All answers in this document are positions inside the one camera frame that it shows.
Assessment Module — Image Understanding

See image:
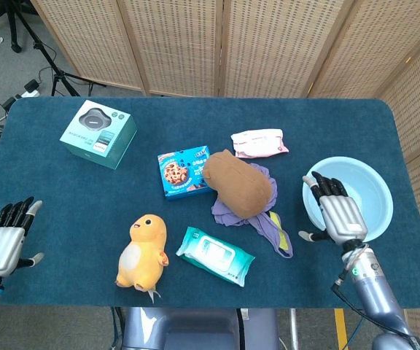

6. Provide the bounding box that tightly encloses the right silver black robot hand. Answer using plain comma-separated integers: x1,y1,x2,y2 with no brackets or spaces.
297,171,368,246

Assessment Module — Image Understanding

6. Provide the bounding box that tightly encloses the brown plush toy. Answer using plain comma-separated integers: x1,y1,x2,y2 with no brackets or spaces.
202,148,273,220

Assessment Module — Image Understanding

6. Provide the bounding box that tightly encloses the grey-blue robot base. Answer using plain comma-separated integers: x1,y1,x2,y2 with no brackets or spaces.
122,307,280,350

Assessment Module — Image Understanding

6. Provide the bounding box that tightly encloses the light blue plastic basin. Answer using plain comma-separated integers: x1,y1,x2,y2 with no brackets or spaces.
302,156,394,242

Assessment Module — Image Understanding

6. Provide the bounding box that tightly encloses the orange plush toy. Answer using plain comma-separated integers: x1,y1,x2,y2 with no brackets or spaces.
114,214,170,304

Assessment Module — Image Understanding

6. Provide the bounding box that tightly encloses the purple cloth with yellow trim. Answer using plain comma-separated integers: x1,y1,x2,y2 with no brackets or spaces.
211,163,295,260

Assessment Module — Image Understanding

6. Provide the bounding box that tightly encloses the pink folded cloth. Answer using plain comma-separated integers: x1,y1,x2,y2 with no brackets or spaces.
230,128,290,159

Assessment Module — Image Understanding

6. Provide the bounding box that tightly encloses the metal table leg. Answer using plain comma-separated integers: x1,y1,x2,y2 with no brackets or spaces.
289,308,300,350

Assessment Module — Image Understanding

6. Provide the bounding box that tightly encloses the green wet wipes pack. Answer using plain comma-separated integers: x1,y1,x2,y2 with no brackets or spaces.
175,226,256,288

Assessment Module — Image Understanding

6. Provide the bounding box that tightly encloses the teal speaker box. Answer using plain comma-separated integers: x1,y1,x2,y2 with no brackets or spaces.
59,99,139,171

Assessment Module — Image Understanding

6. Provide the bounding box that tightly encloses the blue cookie box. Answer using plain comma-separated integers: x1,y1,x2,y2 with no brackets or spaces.
157,145,214,201

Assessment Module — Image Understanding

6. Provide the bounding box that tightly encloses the dark blue table mat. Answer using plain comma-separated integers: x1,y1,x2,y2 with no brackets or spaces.
0,96,420,311

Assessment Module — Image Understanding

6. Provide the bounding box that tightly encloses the black tripod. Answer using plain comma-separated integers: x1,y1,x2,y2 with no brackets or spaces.
0,0,105,98

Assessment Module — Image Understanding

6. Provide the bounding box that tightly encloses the black office chair base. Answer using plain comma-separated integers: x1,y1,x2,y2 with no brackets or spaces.
0,0,25,54

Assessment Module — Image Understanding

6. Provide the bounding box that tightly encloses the wicker folding screen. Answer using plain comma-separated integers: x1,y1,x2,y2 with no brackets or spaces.
30,0,420,350

